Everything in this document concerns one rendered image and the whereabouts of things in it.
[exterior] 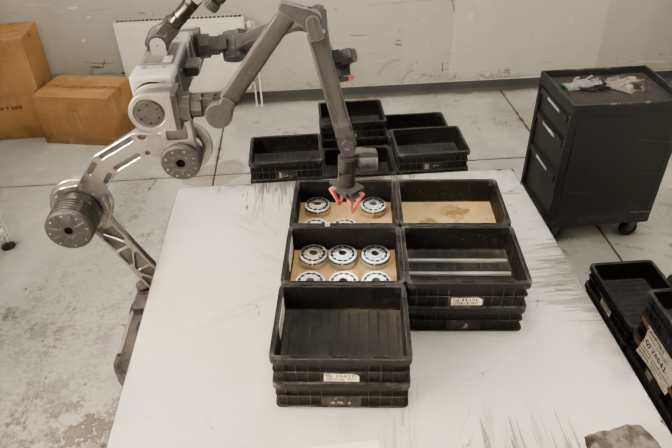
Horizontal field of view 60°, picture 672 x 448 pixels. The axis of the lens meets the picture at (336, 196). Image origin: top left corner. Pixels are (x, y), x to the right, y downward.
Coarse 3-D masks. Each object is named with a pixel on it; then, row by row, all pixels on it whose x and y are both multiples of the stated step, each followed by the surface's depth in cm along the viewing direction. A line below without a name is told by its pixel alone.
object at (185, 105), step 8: (176, 88) 169; (176, 96) 168; (184, 96) 169; (192, 96) 171; (200, 96) 171; (176, 104) 168; (184, 104) 169; (192, 104) 170; (200, 104) 170; (176, 112) 170; (184, 112) 170; (192, 112) 171; (200, 112) 171; (176, 120) 171; (184, 120) 174; (176, 128) 172
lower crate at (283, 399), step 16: (288, 384) 166; (304, 384) 166; (320, 384) 166; (336, 384) 166; (352, 384) 167; (368, 384) 165; (384, 384) 165; (288, 400) 172; (304, 400) 172; (320, 400) 172; (336, 400) 171; (352, 400) 170; (368, 400) 170; (384, 400) 171; (400, 400) 171
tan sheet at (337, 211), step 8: (304, 208) 234; (336, 208) 234; (344, 208) 234; (304, 216) 230; (328, 216) 229; (336, 216) 229; (344, 216) 229; (352, 216) 229; (360, 216) 229; (384, 216) 229
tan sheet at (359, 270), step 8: (296, 256) 210; (360, 256) 209; (392, 256) 209; (296, 264) 207; (328, 264) 206; (360, 264) 206; (392, 264) 205; (296, 272) 203; (320, 272) 203; (328, 272) 203; (336, 272) 203; (352, 272) 203; (360, 272) 202; (368, 272) 202; (384, 272) 202; (392, 272) 202; (328, 280) 200; (360, 280) 199; (392, 280) 199
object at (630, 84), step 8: (608, 80) 316; (616, 80) 313; (624, 80) 314; (632, 80) 314; (640, 80) 312; (616, 88) 310; (624, 88) 308; (632, 88) 307; (640, 88) 307; (648, 88) 308
